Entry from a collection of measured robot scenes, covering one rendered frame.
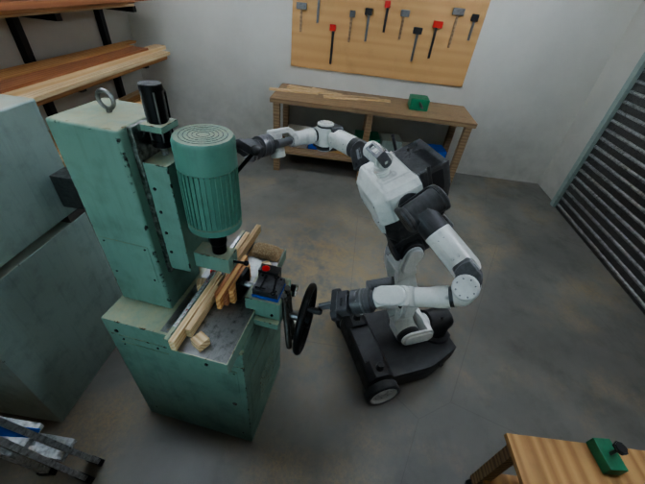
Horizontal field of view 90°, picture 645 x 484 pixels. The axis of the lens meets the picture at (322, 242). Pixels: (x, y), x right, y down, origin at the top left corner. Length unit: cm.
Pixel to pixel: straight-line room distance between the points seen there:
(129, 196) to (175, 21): 376
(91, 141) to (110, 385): 154
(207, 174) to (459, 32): 368
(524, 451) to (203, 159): 156
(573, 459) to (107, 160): 193
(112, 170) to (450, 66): 381
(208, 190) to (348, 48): 342
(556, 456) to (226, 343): 133
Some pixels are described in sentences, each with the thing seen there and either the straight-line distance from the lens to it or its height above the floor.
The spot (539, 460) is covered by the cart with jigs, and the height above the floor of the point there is 53.
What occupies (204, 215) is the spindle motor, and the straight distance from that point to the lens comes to 105.
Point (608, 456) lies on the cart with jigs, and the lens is 182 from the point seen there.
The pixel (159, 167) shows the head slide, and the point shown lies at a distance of 106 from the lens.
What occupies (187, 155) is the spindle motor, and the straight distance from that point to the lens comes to 96.
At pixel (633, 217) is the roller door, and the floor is 50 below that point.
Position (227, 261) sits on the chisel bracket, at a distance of 121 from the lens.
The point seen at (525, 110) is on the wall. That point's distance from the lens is 478.
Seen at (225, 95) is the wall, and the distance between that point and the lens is 469.
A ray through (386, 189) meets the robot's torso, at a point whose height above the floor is 132.
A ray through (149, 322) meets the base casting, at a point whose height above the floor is 80.
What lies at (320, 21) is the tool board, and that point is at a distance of 424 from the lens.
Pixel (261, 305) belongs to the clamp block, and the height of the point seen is 93.
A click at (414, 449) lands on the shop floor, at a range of 208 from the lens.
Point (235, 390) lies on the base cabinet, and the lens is 152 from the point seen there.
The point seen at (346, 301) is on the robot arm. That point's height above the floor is 101.
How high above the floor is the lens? 187
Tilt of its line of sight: 39 degrees down
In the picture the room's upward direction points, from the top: 7 degrees clockwise
